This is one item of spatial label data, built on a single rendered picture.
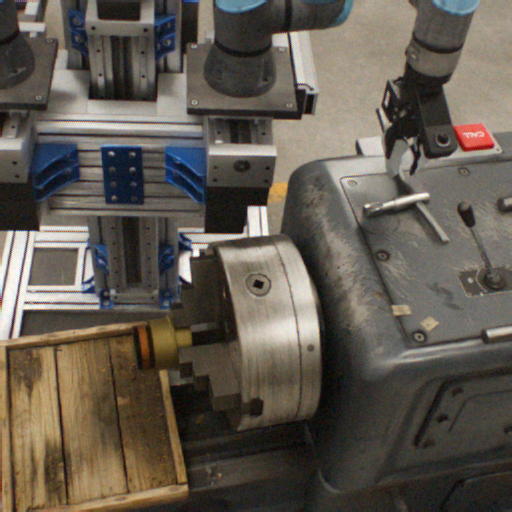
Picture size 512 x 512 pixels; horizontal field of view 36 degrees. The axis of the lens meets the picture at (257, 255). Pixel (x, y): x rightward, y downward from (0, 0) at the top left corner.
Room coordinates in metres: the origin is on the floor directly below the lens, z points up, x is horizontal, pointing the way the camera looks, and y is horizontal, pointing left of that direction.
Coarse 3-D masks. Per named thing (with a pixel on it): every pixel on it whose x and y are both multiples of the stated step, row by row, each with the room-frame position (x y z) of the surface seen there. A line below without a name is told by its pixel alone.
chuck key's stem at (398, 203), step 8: (424, 192) 0.95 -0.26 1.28; (392, 200) 0.92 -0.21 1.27; (400, 200) 0.92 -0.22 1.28; (408, 200) 0.93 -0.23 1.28; (416, 200) 0.93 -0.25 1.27; (424, 200) 0.94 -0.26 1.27; (368, 208) 0.90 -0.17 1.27; (376, 208) 0.90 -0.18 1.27; (384, 208) 0.91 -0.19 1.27; (392, 208) 0.91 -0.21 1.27; (400, 208) 0.92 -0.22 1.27; (408, 208) 0.92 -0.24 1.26
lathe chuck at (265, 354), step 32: (224, 256) 0.80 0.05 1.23; (256, 256) 0.80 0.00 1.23; (224, 288) 0.76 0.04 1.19; (288, 288) 0.75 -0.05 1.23; (224, 320) 0.74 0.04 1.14; (256, 320) 0.69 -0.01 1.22; (288, 320) 0.70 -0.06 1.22; (256, 352) 0.65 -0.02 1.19; (288, 352) 0.66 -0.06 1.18; (256, 384) 0.62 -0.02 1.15; (288, 384) 0.64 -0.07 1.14; (256, 416) 0.61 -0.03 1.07; (288, 416) 0.63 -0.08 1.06
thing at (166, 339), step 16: (160, 320) 0.74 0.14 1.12; (144, 336) 0.70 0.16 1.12; (160, 336) 0.71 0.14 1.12; (176, 336) 0.72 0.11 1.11; (144, 352) 0.68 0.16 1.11; (160, 352) 0.69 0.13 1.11; (176, 352) 0.69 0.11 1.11; (144, 368) 0.67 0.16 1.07; (160, 368) 0.68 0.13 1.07; (176, 368) 0.68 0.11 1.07
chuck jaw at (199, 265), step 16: (208, 256) 0.83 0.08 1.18; (192, 272) 0.80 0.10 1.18; (208, 272) 0.80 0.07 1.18; (192, 288) 0.78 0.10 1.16; (208, 288) 0.78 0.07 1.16; (176, 304) 0.77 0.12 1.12; (192, 304) 0.76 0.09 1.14; (208, 304) 0.77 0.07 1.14; (176, 320) 0.74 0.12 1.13; (192, 320) 0.74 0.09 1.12; (208, 320) 0.75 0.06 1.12
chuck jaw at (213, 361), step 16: (192, 352) 0.70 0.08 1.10; (208, 352) 0.70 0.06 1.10; (224, 352) 0.70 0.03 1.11; (192, 368) 0.68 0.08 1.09; (208, 368) 0.67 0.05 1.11; (224, 368) 0.67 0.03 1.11; (208, 384) 0.65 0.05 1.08; (224, 384) 0.64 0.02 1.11; (224, 400) 0.62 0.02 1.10; (240, 400) 0.62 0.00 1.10; (256, 400) 0.62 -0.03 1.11
